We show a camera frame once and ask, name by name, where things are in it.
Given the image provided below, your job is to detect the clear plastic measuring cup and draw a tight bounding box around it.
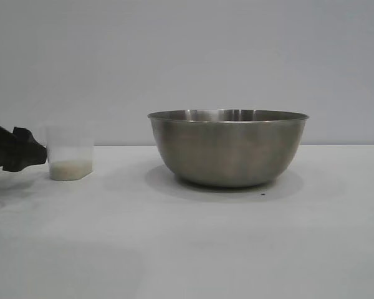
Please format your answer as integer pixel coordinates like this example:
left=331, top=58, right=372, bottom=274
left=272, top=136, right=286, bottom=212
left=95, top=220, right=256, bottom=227
left=45, top=124, right=95, bottom=181

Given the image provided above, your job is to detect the white uncooked rice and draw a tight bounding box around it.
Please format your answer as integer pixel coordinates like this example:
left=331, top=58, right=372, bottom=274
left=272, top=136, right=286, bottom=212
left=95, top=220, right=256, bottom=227
left=49, top=158, right=93, bottom=181

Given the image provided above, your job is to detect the stainless steel mixing bowl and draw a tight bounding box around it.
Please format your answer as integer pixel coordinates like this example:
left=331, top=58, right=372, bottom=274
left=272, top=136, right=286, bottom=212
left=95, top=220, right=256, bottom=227
left=147, top=108, right=310, bottom=188

